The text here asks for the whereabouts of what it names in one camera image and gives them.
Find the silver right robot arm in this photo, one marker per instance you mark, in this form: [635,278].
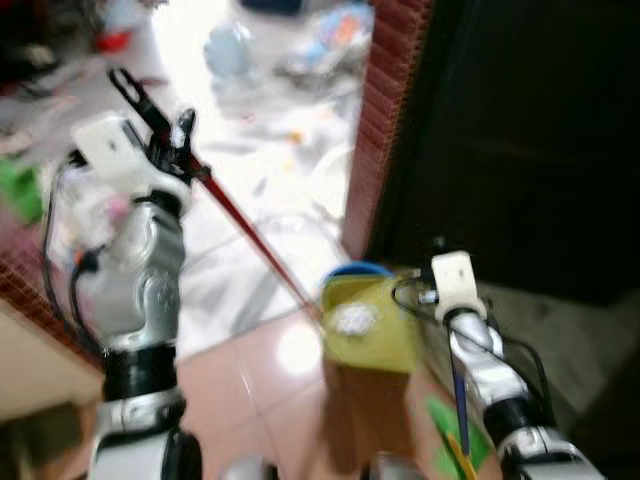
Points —
[490,375]

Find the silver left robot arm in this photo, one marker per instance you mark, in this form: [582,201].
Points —
[140,290]

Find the red bowl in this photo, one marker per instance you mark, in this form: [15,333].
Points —
[113,41]

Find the large clear water bottle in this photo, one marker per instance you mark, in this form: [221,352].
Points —
[227,50]

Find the green plastic object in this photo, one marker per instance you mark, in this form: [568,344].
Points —
[18,190]

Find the clear plastic bag clutter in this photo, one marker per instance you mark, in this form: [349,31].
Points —
[330,45]

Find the red brick pillar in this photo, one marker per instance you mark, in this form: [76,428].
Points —
[385,110]

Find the dark wooden door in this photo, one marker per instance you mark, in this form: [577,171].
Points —
[520,140]

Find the blue dustpan stick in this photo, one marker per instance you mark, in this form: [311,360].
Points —
[461,400]

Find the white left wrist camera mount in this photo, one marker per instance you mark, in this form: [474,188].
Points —
[112,150]

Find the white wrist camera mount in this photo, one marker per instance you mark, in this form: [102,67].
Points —
[457,283]
[112,150]

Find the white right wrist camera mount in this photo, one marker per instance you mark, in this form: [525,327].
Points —
[457,283]

